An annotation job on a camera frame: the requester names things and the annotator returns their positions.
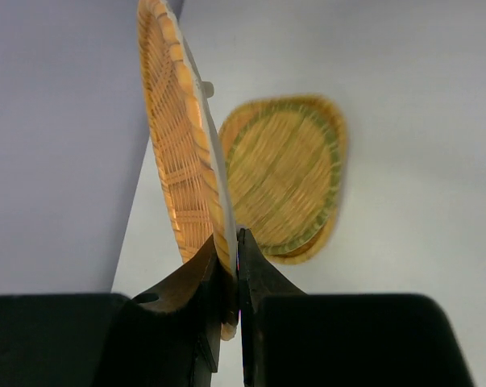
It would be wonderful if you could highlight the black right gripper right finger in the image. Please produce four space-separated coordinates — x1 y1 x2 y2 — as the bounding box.
238 229 473 386

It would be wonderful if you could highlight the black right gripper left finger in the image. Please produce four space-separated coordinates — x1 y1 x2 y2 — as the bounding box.
0 239 220 386

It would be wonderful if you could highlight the yellow green woven plate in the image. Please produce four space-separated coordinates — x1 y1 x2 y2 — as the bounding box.
224 99 343 248

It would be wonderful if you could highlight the large orange woven plate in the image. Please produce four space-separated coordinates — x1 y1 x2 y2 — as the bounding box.
218 93 349 266

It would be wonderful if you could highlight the small orange woven plate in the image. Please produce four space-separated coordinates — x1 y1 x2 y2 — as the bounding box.
137 1 239 341

